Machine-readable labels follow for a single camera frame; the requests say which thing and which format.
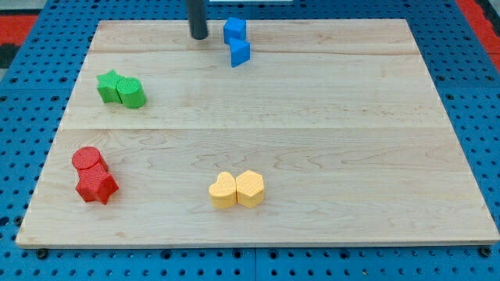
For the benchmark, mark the red star block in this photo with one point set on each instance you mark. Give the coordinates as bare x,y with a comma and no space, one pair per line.
96,183

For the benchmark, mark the light wooden board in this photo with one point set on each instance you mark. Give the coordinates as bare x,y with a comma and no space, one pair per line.
340,117

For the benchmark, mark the blue triangle block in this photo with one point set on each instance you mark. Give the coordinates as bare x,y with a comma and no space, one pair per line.
240,51

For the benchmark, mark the green cylinder block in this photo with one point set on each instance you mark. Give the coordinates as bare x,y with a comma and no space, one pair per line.
131,92

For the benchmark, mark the red cylinder block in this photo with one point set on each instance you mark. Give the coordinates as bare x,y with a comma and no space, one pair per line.
87,157

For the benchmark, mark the green star block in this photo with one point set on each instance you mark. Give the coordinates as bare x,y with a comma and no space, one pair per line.
107,86

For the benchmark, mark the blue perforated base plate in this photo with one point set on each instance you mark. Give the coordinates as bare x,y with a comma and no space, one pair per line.
38,84

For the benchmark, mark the yellow hexagon block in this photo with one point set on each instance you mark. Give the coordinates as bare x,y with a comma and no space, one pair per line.
250,189

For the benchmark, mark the yellow heart block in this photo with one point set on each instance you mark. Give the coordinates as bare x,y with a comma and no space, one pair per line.
223,192

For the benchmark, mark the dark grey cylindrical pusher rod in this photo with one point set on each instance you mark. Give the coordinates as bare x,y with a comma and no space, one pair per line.
196,13

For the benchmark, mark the blue cube block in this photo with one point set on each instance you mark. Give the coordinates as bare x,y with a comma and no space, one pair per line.
234,28

